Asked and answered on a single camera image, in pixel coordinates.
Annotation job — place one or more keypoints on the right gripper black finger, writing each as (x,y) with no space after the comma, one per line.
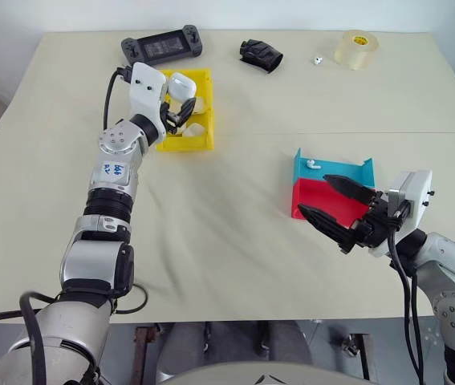
(353,188)
(329,226)

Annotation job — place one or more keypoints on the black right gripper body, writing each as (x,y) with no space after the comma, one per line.
(375,228)

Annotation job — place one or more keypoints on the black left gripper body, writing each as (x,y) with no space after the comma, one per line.
(167,122)

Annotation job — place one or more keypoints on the white earbud charging case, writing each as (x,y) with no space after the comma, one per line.
(181,84)

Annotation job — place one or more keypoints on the white earbud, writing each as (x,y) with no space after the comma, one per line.
(317,60)
(311,163)

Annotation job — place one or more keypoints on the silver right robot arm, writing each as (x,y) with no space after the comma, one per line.
(452,260)

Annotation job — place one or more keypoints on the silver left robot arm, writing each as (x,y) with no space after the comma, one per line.
(119,172)

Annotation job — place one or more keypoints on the yellow plastic bin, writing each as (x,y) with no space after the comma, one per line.
(183,146)

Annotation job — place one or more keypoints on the teal and red tray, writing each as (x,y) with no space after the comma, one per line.
(331,172)

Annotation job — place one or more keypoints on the dark grey handheld game console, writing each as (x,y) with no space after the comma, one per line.
(163,46)

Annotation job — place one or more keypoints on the beige table cover sheet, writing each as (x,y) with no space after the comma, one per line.
(311,104)
(231,240)

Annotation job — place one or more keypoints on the translucent tape roll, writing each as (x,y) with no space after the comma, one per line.
(353,54)

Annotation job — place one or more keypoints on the grey rounded robot torso top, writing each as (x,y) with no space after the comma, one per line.
(267,375)

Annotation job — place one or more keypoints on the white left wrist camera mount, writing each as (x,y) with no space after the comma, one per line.
(147,92)

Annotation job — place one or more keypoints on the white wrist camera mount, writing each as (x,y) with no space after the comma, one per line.
(147,92)
(415,200)

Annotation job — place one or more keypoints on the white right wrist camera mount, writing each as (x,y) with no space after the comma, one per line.
(415,200)

